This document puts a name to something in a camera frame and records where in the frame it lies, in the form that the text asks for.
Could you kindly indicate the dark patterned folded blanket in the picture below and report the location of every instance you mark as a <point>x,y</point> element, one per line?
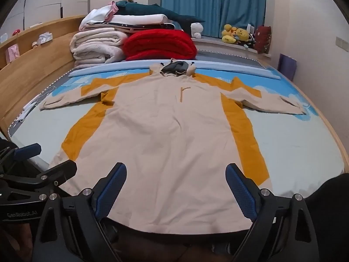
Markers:
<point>152,26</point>

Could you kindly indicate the dark red cushion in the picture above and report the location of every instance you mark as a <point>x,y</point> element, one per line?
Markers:
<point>264,39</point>

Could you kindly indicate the yellow plush toy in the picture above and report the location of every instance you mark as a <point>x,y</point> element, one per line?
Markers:
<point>242,35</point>
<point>228,34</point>

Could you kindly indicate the wooden headboard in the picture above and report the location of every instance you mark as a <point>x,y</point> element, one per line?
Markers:
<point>35,65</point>

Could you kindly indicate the pink card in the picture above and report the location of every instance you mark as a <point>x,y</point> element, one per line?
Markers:
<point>12,51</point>

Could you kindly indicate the small white plush toy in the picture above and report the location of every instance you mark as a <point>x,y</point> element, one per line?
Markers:
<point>196,30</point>

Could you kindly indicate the tissue pack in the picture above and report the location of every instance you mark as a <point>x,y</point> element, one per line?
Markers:
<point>44,38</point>

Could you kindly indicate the blue printed bed sheet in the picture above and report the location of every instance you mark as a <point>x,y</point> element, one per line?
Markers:
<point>300,147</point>

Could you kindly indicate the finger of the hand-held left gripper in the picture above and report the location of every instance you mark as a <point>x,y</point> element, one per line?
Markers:
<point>60,170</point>
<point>27,151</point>

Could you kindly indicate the white towel with pink edge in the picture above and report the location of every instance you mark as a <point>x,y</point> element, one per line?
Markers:
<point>95,16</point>

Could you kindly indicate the cream folded quilt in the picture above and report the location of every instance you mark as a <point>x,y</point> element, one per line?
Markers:
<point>95,49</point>

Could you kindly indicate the blue curtain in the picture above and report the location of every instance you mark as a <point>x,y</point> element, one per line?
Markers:
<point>212,2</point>

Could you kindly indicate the red folded blanket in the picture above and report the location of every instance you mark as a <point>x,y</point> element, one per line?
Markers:
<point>160,45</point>

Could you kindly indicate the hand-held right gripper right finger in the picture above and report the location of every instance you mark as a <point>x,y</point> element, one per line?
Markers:
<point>242,193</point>

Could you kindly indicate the wall switch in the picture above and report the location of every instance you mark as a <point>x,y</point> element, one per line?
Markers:
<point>342,42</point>

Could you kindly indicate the stack of white and teal bedding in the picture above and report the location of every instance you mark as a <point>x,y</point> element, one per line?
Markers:
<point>147,9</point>

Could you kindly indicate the grey window ledge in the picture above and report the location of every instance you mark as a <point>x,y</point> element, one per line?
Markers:
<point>215,43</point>

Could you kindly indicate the beige and orange hooded jacket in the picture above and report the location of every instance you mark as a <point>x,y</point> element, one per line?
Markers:
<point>169,142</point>

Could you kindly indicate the light blue foam roll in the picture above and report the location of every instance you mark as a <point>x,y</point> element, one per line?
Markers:
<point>109,69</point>

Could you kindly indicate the white folded sheet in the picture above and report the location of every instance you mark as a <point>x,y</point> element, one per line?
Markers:
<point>139,19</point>

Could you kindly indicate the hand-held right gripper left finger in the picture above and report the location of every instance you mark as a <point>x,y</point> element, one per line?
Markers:
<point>111,191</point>

